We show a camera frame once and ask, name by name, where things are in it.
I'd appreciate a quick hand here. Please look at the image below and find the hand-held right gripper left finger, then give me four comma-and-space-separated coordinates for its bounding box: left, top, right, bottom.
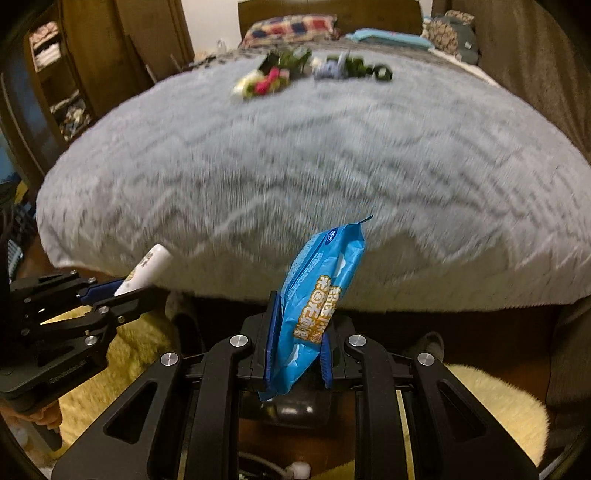
51, 291, 282, 480

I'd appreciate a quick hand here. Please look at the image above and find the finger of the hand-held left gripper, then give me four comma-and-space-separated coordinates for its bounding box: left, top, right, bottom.
28, 286, 163, 370
9, 271, 126, 333

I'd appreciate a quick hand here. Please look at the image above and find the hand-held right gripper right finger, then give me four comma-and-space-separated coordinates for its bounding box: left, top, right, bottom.
321, 318, 539, 480

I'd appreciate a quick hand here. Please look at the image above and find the white tube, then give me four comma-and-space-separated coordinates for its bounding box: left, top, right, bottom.
113, 244, 171, 296

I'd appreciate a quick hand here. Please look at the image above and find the blue snack packet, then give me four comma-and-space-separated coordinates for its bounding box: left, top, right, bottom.
257, 215, 374, 402

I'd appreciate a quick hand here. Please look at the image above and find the person's left hand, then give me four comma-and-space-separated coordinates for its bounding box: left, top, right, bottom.
25, 402, 62, 428

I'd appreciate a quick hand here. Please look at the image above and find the grey slipper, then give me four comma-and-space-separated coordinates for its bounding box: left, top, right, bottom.
406, 330, 445, 361

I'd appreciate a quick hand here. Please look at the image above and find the grey fluffy blanket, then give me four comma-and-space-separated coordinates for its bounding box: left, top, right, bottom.
34, 39, 591, 309

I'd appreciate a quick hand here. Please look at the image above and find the pile of dark clothes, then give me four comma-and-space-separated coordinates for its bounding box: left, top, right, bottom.
50, 91, 92, 142

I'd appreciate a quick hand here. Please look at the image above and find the cream fluffy rug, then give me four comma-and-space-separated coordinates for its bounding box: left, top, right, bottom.
58, 307, 552, 469

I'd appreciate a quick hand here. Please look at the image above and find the wooden shelf cabinet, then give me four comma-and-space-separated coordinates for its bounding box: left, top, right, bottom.
0, 0, 195, 160

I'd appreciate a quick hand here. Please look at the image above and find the white yellow packet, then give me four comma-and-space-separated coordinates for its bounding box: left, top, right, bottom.
231, 74, 260, 102

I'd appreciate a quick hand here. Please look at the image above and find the stack of folded clothes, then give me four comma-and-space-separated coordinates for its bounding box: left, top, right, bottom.
29, 21, 62, 71

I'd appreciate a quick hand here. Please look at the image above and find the pink packet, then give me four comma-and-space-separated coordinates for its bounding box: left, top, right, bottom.
256, 67, 293, 96

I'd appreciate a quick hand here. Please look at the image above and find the lavender packet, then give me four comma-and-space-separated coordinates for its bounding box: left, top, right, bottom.
314, 52, 348, 82

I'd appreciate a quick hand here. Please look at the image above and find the black green packet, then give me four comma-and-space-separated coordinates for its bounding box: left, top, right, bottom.
261, 47, 313, 77

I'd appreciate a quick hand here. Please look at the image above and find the dark green packet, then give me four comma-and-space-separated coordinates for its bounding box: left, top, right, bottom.
344, 56, 394, 84

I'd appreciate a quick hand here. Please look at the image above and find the checkered pillow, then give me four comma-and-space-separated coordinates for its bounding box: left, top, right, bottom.
238, 15, 342, 49

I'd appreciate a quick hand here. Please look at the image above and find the wooden headboard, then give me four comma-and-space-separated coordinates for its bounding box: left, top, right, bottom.
238, 0, 424, 38

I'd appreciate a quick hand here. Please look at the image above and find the patterned cushion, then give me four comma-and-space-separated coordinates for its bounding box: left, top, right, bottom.
422, 10, 481, 64

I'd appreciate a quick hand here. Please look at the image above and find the brown curtain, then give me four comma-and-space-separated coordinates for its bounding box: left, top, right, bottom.
452, 0, 591, 162

